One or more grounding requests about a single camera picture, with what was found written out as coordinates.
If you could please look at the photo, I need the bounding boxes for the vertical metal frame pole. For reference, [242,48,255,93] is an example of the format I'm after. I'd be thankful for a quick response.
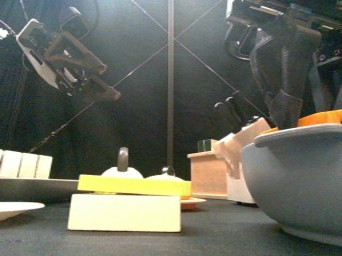
[165,0,176,168]

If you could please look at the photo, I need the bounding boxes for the wooden box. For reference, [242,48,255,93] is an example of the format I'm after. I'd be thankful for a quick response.
[185,150,230,201]

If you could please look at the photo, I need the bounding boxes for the dark green small block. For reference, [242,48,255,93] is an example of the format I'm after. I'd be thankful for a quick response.
[196,138,220,154]

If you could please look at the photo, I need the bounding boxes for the white dome with grey handle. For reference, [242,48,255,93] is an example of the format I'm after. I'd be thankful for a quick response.
[100,146,145,180]

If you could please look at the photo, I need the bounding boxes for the small orange plate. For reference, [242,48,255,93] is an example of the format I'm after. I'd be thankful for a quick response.
[179,195,208,211]

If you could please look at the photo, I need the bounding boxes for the orange toy squash half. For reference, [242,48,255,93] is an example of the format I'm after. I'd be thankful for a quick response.
[259,109,342,135]

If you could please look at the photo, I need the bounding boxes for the yellow flat block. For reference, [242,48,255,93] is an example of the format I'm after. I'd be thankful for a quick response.
[76,173,194,198]

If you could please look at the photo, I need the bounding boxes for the white dome with round knob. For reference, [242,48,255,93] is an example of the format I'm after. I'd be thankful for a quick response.
[144,165,185,183]

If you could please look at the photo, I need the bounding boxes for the white knife block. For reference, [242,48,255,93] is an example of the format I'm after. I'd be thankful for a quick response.
[211,116,274,205]

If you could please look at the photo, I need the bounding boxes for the white plate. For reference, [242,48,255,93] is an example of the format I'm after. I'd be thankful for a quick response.
[0,201,47,222]

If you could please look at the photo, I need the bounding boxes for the thin diagonal brace wire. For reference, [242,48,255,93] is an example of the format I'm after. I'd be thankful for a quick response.
[28,0,224,154]
[129,0,278,129]

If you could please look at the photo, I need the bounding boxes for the cream rectangular block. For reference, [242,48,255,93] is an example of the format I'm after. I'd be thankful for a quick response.
[67,193,183,234]

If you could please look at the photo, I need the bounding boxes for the grey flat tray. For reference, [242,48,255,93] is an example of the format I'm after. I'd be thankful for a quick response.
[0,177,81,204]

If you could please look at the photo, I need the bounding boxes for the white bread slice block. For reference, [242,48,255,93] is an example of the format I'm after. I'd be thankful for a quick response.
[0,149,23,179]
[35,154,55,180]
[17,152,40,180]

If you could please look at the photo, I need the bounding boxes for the black handled toy knife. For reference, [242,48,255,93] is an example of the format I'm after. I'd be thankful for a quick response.
[223,96,263,127]
[212,101,244,135]

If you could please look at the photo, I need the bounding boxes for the grey bowl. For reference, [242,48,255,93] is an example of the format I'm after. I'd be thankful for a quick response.
[240,123,342,247]

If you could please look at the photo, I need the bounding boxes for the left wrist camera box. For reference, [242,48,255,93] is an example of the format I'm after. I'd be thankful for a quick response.
[59,6,91,40]

